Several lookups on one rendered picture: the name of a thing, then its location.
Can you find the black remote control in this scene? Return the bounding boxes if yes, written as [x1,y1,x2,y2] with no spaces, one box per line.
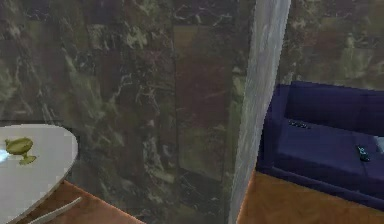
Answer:
[288,120,312,130]
[356,145,371,163]

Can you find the dark blue sofa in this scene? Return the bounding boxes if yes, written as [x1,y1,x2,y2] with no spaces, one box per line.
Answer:
[255,80,384,212]

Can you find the white round table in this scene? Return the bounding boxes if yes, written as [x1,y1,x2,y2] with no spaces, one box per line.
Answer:
[0,123,83,224]

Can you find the olive green goblet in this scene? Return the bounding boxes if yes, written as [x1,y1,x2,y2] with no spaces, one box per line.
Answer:
[4,136,38,166]

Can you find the pale grey cushion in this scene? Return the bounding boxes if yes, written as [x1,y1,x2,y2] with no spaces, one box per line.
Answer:
[373,135,384,154]

